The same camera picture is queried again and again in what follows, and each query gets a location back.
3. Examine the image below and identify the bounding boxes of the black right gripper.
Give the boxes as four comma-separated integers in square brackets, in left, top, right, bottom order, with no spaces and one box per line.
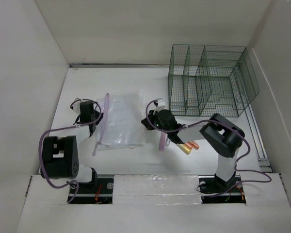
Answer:
[141,109,170,134]

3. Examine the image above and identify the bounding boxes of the pink highlighter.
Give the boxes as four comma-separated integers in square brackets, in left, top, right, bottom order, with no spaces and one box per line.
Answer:
[159,132,165,151]

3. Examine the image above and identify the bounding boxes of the orange highlighter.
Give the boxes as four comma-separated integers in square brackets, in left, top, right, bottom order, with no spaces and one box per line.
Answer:
[188,141,199,150]

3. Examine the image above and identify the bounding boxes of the yellow highlighter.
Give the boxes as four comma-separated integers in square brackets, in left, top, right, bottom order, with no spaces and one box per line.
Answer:
[177,144,193,155]

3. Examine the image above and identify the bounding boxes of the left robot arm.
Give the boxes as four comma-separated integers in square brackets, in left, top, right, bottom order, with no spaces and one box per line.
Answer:
[38,99,103,189]

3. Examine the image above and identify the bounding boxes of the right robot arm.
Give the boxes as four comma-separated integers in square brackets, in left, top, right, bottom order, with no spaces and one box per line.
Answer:
[141,109,245,191]

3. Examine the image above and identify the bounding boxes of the white foam front board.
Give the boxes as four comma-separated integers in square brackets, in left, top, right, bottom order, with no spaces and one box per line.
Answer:
[113,174,202,206]

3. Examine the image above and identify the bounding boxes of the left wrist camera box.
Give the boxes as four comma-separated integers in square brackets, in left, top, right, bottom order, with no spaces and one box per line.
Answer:
[70,98,81,114]

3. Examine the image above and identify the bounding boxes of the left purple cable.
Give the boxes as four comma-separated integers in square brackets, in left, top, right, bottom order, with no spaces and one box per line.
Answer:
[38,98,104,203]

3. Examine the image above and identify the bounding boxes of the green wire mesh organizer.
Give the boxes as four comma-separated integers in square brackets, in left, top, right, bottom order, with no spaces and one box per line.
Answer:
[168,44,259,117]

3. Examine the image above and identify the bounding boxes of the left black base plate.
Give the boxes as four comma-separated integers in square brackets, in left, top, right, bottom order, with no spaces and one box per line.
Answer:
[67,175,114,204]

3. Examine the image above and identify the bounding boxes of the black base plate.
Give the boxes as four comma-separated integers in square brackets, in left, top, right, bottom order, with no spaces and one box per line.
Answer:
[196,175,246,204]
[67,175,114,204]

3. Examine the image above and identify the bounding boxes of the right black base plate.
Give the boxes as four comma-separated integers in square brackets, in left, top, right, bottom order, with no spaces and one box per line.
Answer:
[196,175,246,204]

